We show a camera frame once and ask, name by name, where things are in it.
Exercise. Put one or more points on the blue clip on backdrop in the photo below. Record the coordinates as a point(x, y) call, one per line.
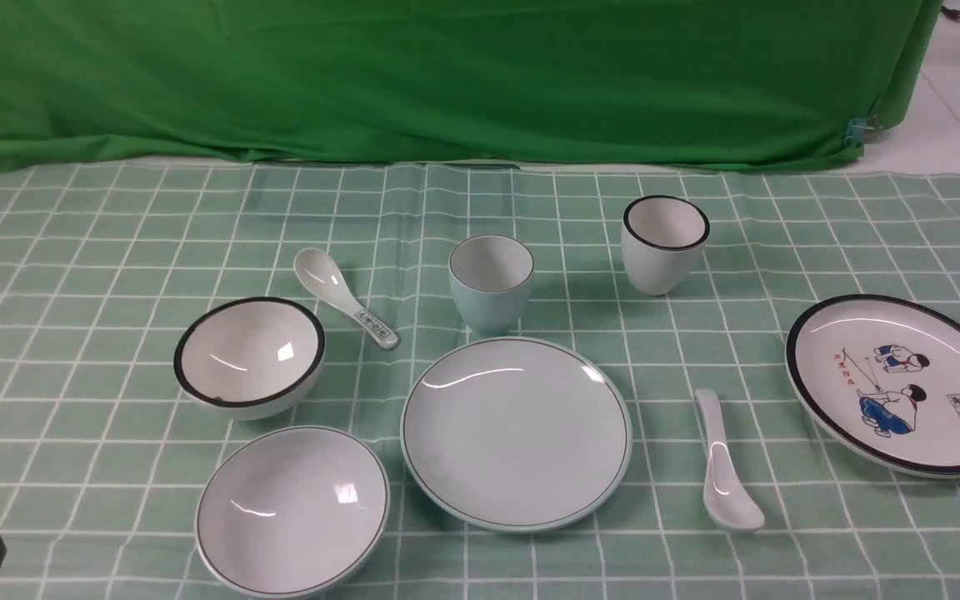
point(858, 132)

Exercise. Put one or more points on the white cup black rim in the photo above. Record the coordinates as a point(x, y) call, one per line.
point(662, 240)

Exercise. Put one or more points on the green checkered tablecloth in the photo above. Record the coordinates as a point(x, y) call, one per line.
point(103, 457)

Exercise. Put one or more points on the white plate cartoon print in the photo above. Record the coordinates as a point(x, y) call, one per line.
point(882, 376)

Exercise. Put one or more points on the white spoon printed handle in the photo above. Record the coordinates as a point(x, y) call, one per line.
point(321, 276)

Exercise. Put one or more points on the white bowl black rim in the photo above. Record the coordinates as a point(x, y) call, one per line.
point(251, 358)

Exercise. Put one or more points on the green backdrop cloth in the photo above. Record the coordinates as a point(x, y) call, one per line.
point(742, 86)

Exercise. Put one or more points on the pale blue shallow bowl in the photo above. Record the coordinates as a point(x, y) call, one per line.
point(293, 513)

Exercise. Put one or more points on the plain white ceramic spoon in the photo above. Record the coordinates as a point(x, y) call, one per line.
point(726, 501)

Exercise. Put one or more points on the pale blue cup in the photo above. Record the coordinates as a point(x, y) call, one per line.
point(490, 279)

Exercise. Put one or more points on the pale blue plate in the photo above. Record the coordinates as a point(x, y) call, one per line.
point(516, 434)

